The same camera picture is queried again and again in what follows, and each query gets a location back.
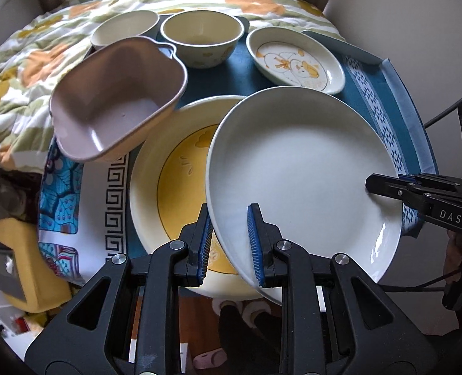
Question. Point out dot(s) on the person's black trouser leg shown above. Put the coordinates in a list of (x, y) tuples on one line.
[(250, 343)]

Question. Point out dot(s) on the person's right hand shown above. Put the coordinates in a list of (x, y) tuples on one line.
[(455, 254)]

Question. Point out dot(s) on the blue patterned tablecloth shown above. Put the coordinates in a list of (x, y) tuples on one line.
[(223, 82)]

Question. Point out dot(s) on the floral quilted blanket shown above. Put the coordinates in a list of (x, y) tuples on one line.
[(31, 66)]

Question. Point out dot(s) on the cream plate with yellow centre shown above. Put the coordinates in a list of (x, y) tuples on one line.
[(176, 175)]

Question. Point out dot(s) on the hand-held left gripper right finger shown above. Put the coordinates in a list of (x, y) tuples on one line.
[(253, 242)]

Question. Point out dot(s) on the yellow bag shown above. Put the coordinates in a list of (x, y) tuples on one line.
[(31, 265)]

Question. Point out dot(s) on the cream bowl with dark stripes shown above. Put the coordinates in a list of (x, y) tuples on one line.
[(125, 27)]

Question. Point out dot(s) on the oval duck print plate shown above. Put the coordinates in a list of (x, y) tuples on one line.
[(293, 62)]

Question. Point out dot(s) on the large plain white plate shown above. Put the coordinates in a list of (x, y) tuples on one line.
[(301, 164)]

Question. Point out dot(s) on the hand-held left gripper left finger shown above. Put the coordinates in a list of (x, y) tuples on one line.
[(205, 242)]

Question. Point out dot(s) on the pink slipper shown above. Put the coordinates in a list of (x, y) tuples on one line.
[(242, 308), (209, 358)]

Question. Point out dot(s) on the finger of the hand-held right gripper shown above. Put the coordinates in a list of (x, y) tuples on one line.
[(387, 187), (438, 182)]

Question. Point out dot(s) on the cream bowl with yellow print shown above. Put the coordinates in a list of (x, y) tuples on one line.
[(199, 27)]

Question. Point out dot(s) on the pink square bowl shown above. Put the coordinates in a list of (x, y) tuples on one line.
[(109, 101)]

